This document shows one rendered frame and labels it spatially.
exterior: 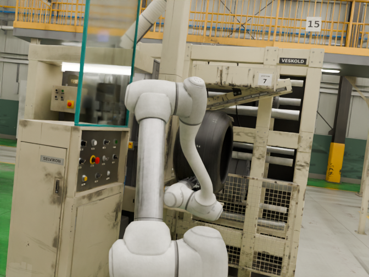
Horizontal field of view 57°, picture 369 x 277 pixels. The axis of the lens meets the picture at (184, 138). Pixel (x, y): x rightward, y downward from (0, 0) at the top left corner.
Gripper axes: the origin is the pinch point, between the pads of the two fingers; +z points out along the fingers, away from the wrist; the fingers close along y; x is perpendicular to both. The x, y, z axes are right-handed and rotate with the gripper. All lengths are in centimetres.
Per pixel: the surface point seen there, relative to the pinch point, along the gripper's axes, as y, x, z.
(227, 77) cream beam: -3, -61, 54
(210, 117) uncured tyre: -1.9, -35.2, 16.1
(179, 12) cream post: 29, -101, 32
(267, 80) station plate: -30, -61, 54
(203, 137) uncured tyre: -1.9, -24.3, 5.2
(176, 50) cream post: 28, -76, 29
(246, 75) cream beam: -16, -64, 54
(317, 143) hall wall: -120, 110, 952
